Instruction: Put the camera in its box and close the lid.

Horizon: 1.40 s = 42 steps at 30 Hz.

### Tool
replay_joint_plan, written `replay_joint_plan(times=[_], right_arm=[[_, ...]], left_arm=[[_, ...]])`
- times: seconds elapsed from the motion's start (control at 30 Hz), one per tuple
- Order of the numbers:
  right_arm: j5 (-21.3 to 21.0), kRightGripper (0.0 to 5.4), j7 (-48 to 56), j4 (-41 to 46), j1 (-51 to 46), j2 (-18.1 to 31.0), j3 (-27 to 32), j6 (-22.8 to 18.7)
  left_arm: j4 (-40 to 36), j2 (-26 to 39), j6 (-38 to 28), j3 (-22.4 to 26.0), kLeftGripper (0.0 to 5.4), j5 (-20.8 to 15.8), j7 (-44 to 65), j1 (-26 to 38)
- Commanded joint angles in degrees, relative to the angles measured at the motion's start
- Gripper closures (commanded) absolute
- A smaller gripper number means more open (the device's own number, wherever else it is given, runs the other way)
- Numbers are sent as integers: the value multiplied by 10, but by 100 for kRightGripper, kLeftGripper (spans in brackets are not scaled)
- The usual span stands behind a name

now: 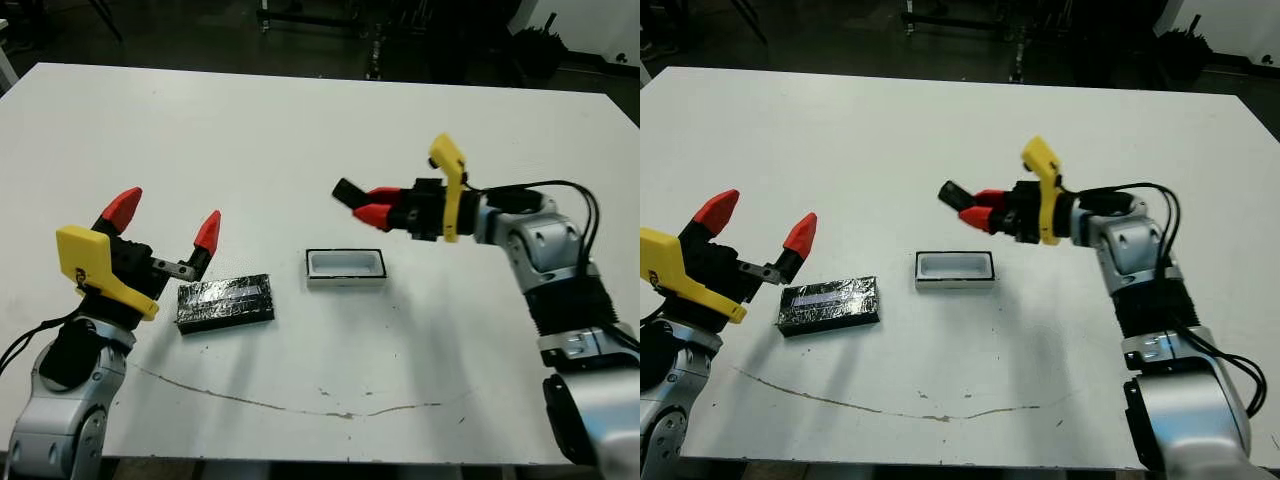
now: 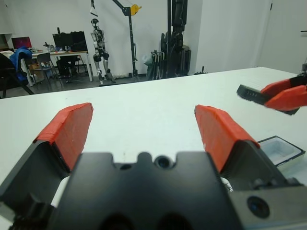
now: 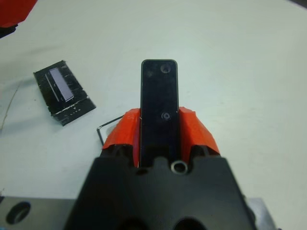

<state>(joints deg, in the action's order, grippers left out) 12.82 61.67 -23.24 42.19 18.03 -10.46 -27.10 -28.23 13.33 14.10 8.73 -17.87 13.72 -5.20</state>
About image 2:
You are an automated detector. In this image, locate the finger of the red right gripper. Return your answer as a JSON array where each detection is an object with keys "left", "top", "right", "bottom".
[
  {"left": 260, "top": 74, "right": 307, "bottom": 95},
  {"left": 264, "top": 85, "right": 307, "bottom": 112}
]

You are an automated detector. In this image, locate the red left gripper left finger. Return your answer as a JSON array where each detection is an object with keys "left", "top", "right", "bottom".
[{"left": 0, "top": 102, "right": 94, "bottom": 212}]

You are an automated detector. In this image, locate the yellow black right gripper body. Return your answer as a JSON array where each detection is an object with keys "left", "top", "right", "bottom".
[{"left": 299, "top": 56, "right": 307, "bottom": 76}]

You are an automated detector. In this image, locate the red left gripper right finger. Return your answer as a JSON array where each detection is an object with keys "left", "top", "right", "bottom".
[{"left": 193, "top": 104, "right": 303, "bottom": 193}]

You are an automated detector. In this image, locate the black bar-shaped camera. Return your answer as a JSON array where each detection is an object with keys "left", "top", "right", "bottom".
[{"left": 236, "top": 84, "right": 301, "bottom": 116}]

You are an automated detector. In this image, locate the black office chair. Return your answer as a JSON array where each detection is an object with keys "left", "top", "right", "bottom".
[{"left": 56, "top": 55, "right": 81, "bottom": 78}]

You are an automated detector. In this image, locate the grey chair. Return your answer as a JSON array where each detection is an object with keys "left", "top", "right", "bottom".
[{"left": 35, "top": 52, "right": 59, "bottom": 85}]

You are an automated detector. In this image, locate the black round bin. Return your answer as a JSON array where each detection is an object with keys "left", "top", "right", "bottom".
[{"left": 179, "top": 44, "right": 192, "bottom": 78}]

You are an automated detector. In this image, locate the white office desk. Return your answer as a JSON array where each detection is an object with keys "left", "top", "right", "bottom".
[{"left": 30, "top": 49, "right": 94, "bottom": 82}]

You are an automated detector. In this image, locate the blue jacket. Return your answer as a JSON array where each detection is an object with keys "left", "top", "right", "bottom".
[{"left": 9, "top": 46, "right": 33, "bottom": 81}]

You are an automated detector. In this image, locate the black ridged case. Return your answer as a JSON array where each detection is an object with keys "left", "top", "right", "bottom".
[{"left": 70, "top": 31, "right": 87, "bottom": 52}]

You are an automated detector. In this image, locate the black monitor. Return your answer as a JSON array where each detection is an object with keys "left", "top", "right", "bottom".
[{"left": 52, "top": 33, "right": 72, "bottom": 48}]

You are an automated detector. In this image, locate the folded tripods bundle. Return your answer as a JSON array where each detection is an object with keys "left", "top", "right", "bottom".
[{"left": 146, "top": 49, "right": 166, "bottom": 81}]

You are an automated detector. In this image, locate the silver humanoid robot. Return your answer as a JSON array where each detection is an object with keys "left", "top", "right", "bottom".
[{"left": 90, "top": 18, "right": 117, "bottom": 87}]

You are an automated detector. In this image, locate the translucent plastic bag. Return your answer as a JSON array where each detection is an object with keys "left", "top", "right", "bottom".
[{"left": 142, "top": 54, "right": 154, "bottom": 72}]

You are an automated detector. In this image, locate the red screen monitor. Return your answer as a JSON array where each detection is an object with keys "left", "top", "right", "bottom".
[{"left": 11, "top": 36, "right": 32, "bottom": 50}]

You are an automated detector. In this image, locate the black gantry crane stand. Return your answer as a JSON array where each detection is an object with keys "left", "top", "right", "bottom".
[{"left": 111, "top": 0, "right": 142, "bottom": 83}]

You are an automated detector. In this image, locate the tall black equipment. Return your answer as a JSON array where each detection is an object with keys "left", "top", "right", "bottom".
[{"left": 160, "top": 0, "right": 190, "bottom": 79}]

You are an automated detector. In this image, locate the white camera box base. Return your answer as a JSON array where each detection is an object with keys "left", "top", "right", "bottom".
[{"left": 258, "top": 136, "right": 307, "bottom": 172}]

